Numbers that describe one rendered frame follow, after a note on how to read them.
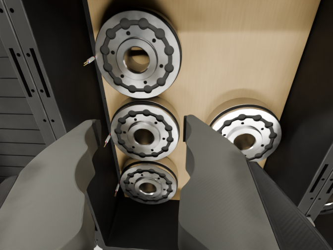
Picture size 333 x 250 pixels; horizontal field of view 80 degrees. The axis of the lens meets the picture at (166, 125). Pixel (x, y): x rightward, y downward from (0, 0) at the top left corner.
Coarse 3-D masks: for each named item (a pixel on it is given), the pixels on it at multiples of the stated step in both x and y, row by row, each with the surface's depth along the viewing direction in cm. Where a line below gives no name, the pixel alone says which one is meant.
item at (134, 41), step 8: (128, 40) 22; (136, 40) 22; (144, 40) 22; (120, 48) 22; (128, 48) 22; (144, 48) 22; (152, 48) 22; (120, 56) 23; (152, 56) 23; (120, 64) 23; (152, 64) 23; (128, 72) 24; (136, 72) 24; (144, 72) 24; (152, 72) 24
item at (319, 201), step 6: (330, 174) 22; (330, 180) 22; (324, 186) 23; (330, 186) 23; (324, 192) 23; (330, 192) 23; (318, 198) 24; (324, 198) 24; (312, 204) 25; (318, 204) 24; (324, 204) 24; (312, 210) 25; (318, 210) 25; (306, 216) 26; (312, 216) 26
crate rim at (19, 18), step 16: (16, 0) 15; (16, 16) 16; (16, 32) 16; (32, 32) 16; (32, 48) 18; (32, 64) 18; (48, 80) 18; (48, 96) 19; (48, 112) 20; (64, 128) 21; (320, 160) 21; (320, 176) 22; (304, 192) 24; (304, 208) 25; (96, 224) 31; (96, 240) 33
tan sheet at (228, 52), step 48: (96, 0) 23; (144, 0) 23; (192, 0) 23; (240, 0) 22; (288, 0) 22; (192, 48) 25; (240, 48) 25; (288, 48) 24; (192, 96) 29; (240, 96) 28
